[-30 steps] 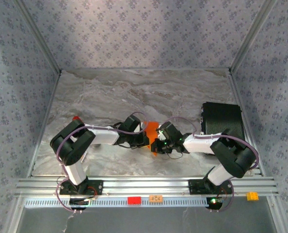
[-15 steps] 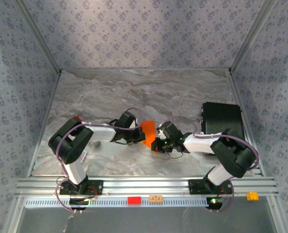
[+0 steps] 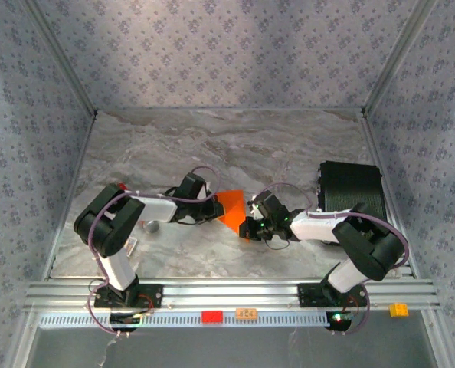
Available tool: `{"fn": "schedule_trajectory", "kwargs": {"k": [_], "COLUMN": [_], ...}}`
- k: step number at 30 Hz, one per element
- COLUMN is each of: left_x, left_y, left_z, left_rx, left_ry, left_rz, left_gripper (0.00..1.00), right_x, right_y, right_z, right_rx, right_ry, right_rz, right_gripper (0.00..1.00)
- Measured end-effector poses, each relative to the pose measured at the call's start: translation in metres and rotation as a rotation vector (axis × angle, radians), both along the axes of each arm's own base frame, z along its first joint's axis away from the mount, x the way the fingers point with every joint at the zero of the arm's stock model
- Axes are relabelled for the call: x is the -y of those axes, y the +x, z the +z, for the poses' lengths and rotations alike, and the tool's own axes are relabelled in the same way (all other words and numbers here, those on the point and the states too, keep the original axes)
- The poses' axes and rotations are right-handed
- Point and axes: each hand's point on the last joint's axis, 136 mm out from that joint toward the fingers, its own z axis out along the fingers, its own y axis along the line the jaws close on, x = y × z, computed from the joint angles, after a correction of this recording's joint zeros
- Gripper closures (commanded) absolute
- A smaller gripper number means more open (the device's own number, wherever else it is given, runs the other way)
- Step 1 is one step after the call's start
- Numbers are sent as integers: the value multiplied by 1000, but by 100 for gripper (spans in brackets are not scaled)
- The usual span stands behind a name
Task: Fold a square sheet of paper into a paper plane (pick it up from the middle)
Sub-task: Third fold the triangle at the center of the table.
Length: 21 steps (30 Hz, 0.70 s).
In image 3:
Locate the orange cloth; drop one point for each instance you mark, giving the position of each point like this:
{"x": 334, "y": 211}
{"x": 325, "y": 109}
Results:
{"x": 233, "y": 209}

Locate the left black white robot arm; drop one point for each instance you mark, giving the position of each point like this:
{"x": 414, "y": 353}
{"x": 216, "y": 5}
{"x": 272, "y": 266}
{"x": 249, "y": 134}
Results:
{"x": 118, "y": 270}

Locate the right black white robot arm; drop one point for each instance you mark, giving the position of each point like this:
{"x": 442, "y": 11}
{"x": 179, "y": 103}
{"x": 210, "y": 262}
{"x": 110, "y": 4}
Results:
{"x": 344, "y": 276}

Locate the small printed card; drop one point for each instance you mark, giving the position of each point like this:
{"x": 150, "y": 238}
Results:
{"x": 132, "y": 246}

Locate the orange number tag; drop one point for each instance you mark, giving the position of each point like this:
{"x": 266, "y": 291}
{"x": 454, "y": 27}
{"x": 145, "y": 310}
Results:
{"x": 246, "y": 313}

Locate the black ribbed tray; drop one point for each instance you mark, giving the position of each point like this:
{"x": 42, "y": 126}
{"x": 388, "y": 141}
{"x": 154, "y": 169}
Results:
{"x": 350, "y": 184}

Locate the red toy brick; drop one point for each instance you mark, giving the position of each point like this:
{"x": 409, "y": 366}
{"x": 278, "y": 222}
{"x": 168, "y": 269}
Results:
{"x": 212, "y": 316}

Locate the yellow toy brick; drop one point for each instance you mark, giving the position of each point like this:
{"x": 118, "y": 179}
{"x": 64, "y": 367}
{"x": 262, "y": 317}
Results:
{"x": 398, "y": 309}

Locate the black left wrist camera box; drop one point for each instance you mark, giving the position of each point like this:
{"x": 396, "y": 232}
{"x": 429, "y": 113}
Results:
{"x": 193, "y": 186}

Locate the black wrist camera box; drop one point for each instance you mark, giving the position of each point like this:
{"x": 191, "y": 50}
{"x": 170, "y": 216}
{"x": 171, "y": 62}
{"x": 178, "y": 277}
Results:
{"x": 269, "y": 205}
{"x": 193, "y": 186}

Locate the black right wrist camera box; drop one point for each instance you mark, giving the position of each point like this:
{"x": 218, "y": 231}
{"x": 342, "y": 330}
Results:
{"x": 269, "y": 205}

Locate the aluminium mounting rail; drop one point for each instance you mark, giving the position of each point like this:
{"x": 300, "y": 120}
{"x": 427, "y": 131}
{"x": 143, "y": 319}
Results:
{"x": 231, "y": 295}

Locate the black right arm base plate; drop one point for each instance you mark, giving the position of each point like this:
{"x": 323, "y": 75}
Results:
{"x": 309, "y": 295}

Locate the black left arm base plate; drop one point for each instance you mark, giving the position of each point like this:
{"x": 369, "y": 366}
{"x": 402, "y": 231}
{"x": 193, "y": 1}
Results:
{"x": 152, "y": 295}

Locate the aluminium frame post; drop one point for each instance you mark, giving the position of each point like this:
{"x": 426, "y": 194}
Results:
{"x": 394, "y": 57}

